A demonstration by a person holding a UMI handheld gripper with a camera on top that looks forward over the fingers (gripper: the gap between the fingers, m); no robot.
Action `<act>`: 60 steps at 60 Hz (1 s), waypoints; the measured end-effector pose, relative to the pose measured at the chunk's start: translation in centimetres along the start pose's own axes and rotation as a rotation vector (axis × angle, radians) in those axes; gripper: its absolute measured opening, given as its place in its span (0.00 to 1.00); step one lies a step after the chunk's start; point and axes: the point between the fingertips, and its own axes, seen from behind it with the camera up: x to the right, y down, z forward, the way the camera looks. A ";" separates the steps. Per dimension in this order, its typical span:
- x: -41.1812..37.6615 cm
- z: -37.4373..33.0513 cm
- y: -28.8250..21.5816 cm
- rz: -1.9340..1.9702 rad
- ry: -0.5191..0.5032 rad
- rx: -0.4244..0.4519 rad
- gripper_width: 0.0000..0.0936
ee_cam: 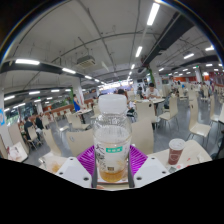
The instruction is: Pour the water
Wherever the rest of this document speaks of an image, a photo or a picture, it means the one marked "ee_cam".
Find cream canteen chairs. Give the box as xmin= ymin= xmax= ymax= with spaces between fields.
xmin=8 ymin=83 xmax=224 ymax=158

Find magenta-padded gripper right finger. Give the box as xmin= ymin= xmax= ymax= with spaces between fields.
xmin=127 ymin=144 xmax=171 ymax=189

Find cream dark-edged dining table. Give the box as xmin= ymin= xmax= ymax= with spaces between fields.
xmin=6 ymin=141 xmax=29 ymax=163

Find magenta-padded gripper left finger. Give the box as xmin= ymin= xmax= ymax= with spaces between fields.
xmin=54 ymin=144 xmax=98 ymax=189

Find ceiling light strips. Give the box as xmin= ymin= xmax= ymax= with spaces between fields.
xmin=3 ymin=1 xmax=224 ymax=111

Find clear tea bottle white cap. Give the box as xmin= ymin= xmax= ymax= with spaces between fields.
xmin=93 ymin=94 xmax=133 ymax=184

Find ceiling air conditioner unit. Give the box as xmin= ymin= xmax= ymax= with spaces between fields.
xmin=76 ymin=54 xmax=97 ymax=69

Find red paper cup white lid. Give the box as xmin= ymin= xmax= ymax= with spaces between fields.
xmin=167 ymin=138 xmax=186 ymax=166

